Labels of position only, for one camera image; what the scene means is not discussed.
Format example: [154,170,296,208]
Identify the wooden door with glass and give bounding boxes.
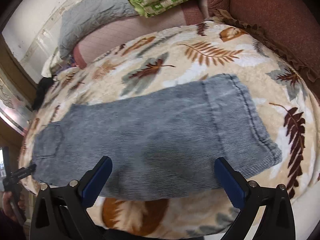
[1,36,36,136]

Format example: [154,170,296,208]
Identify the black garment at sofa edge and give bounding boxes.
[31,77,54,111]

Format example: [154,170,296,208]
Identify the blue denim pants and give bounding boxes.
[33,74,282,201]

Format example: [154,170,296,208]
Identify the person left hand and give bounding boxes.
[2,192,25,222]

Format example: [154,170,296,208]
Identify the grey quilted pillow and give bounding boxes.
[58,0,138,59]

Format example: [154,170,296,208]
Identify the white cloth beside pillow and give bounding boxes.
[41,54,63,77]

